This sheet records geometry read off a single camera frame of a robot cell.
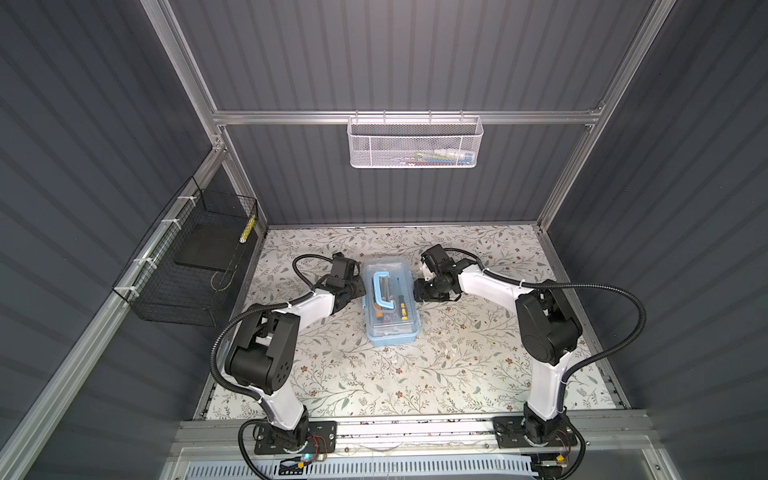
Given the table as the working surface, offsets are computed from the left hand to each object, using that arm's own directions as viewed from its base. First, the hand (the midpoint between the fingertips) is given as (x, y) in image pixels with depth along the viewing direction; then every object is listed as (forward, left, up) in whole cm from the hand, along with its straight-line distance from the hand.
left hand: (359, 284), depth 97 cm
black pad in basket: (-3, +36, +24) cm, 43 cm away
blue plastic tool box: (-11, -9, +7) cm, 16 cm away
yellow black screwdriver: (-12, -13, +4) cm, 18 cm away
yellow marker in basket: (+4, +29, +22) cm, 37 cm away
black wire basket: (-9, +41, +22) cm, 48 cm away
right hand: (-5, -19, -1) cm, 20 cm away
